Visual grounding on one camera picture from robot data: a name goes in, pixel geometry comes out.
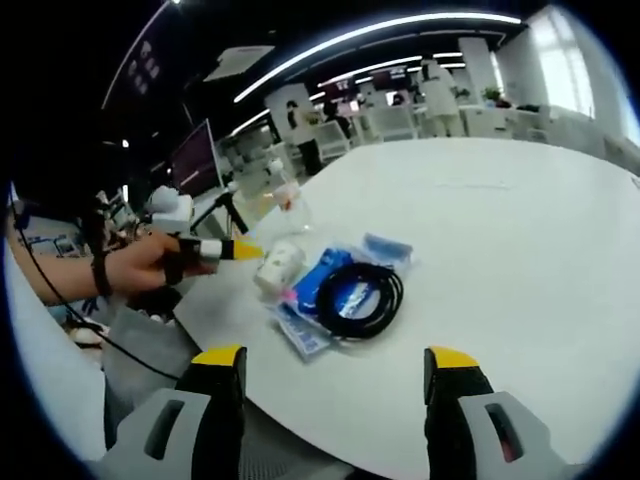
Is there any thin left gripper cable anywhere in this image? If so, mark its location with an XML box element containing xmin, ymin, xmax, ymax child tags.
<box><xmin>9</xmin><ymin>184</ymin><xmax>184</xmax><ymax>381</ymax></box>

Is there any ceiling light strip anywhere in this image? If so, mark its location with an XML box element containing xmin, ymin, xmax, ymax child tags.
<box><xmin>232</xmin><ymin>12</ymin><xmax>522</xmax><ymax>104</ymax></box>

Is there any black cable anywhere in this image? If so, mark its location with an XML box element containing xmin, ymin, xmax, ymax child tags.
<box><xmin>314</xmin><ymin>263</ymin><xmax>405</xmax><ymax>341</ymax></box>

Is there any white office chair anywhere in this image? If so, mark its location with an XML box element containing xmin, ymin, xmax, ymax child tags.
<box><xmin>372</xmin><ymin>107</ymin><xmax>419</xmax><ymax>144</ymax></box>
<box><xmin>317</xmin><ymin>122</ymin><xmax>352</xmax><ymax>162</ymax></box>

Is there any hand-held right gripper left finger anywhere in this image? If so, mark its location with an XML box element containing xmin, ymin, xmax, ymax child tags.
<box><xmin>104</xmin><ymin>343</ymin><xmax>249</xmax><ymax>480</ymax></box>

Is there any black wristband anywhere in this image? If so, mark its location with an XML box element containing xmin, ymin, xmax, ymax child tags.
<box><xmin>89</xmin><ymin>247</ymin><xmax>115</xmax><ymax>299</ymax></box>

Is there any black display stand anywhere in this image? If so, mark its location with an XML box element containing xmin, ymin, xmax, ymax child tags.
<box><xmin>191</xmin><ymin>191</ymin><xmax>250</xmax><ymax>236</ymax></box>

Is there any window with white blinds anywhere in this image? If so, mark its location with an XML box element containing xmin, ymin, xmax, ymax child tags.
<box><xmin>527</xmin><ymin>9</ymin><xmax>596</xmax><ymax>136</ymax></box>

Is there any white paper cup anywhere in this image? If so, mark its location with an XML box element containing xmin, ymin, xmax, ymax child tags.
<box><xmin>255</xmin><ymin>239</ymin><xmax>307</xmax><ymax>296</ymax></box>

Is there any clear plastic water bottle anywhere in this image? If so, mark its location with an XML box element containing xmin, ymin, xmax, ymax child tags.
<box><xmin>269</xmin><ymin>172</ymin><xmax>319</xmax><ymax>239</ymax></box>

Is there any white table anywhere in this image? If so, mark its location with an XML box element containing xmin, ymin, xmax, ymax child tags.
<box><xmin>172</xmin><ymin>137</ymin><xmax>640</xmax><ymax>471</ymax></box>

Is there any large blue wipes packet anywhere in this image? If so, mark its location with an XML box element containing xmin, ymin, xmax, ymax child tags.
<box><xmin>269</xmin><ymin>230</ymin><xmax>416</xmax><ymax>365</ymax></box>

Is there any large dark display screen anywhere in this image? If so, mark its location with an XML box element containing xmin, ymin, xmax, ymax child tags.
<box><xmin>168</xmin><ymin>118</ymin><xmax>224</xmax><ymax>195</ymax></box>

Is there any person's left hand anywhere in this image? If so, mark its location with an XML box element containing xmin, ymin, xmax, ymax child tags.
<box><xmin>107</xmin><ymin>233</ymin><xmax>217</xmax><ymax>297</ymax></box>

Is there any small blue tissue pack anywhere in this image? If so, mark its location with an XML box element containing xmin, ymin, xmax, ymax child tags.
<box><xmin>287</xmin><ymin>246</ymin><xmax>371</xmax><ymax>321</ymax></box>

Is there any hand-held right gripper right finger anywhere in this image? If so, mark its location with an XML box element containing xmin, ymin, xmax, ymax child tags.
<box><xmin>423</xmin><ymin>344</ymin><xmax>571</xmax><ymax>480</ymax></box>

